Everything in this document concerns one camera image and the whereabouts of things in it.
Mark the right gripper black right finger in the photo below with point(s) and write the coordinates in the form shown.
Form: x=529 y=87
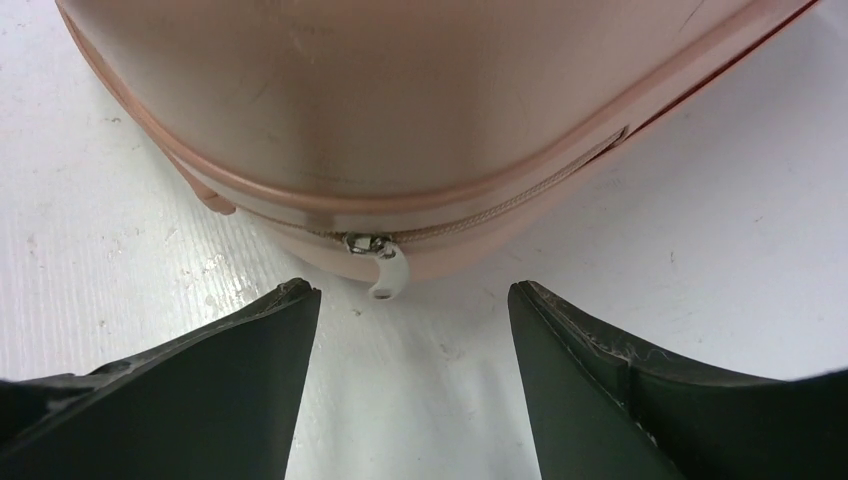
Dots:
x=606 y=404

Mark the pink suitcase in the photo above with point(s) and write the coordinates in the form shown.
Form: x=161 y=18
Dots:
x=392 y=141

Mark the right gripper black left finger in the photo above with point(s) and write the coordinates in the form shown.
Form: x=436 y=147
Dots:
x=220 y=402

